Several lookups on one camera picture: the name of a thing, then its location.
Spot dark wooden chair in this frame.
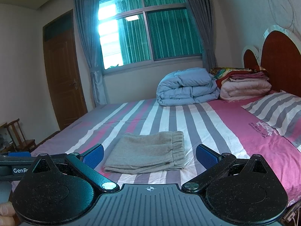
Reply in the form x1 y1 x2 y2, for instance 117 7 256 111
4 119 37 152

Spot grey fleece pants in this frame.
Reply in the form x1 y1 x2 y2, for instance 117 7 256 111
103 131 185 174

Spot left grey curtain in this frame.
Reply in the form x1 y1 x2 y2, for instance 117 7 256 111
74 0 107 106

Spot folded light blue duvet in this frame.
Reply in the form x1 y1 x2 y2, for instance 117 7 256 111
156 67 220 107

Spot person's left hand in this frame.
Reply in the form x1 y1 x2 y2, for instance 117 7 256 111
0 202 16 226

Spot brown wooden door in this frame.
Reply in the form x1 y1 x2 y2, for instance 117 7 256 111
43 10 87 130

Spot folded pink blanket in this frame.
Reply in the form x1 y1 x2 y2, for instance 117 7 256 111
220 80 271 101

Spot colourful folded blanket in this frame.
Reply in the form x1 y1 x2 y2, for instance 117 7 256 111
209 66 268 89

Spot striped pink grey bed sheet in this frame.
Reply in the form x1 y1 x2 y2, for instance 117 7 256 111
32 99 300 204

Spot window with green blinds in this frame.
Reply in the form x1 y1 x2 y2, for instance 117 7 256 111
98 0 203 71

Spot red white headboard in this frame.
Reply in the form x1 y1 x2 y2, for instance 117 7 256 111
241 25 300 96

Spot striped pillow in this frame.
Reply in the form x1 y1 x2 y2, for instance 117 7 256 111
242 92 300 149

